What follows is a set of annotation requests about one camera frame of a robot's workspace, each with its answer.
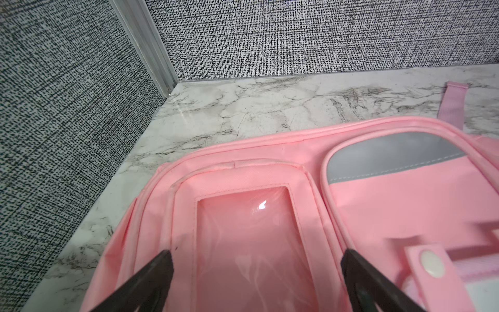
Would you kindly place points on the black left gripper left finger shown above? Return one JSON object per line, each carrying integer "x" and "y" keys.
{"x": 145, "y": 291}

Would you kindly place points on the pink backpack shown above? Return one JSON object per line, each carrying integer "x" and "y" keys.
{"x": 262, "y": 224}

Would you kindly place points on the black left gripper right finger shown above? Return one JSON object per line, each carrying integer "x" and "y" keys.
{"x": 370, "y": 290}

